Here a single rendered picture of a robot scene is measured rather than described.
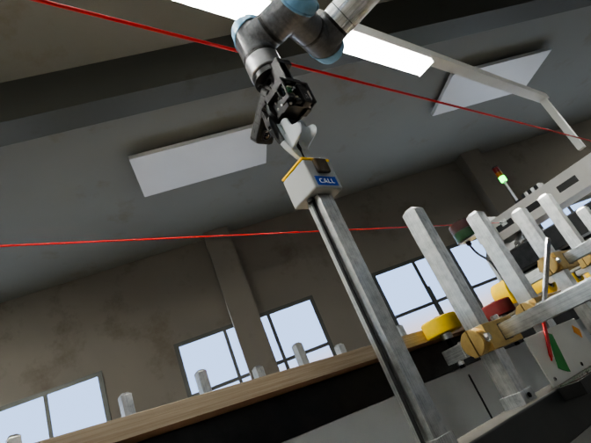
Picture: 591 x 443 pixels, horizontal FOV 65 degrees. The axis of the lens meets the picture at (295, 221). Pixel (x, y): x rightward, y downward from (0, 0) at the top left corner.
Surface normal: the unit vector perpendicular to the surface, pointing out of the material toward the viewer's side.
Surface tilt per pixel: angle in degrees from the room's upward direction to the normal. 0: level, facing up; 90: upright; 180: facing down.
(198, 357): 90
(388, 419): 90
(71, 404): 90
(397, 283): 90
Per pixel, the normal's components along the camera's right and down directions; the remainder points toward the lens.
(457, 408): 0.53, -0.55
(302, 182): -0.76, 0.02
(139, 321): 0.07, -0.47
